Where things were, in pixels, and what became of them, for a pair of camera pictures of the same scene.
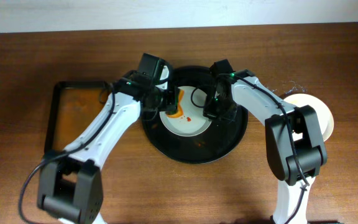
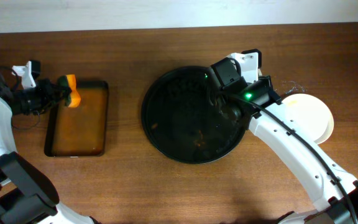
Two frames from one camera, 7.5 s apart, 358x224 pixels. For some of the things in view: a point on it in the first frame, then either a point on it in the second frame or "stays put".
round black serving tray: [222, 138] stays put
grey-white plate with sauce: [193, 122] -> [309, 113]
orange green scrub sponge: [178, 113] -> [69, 81]
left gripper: [171, 101] -> [52, 94]
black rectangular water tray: [73, 106] stays put
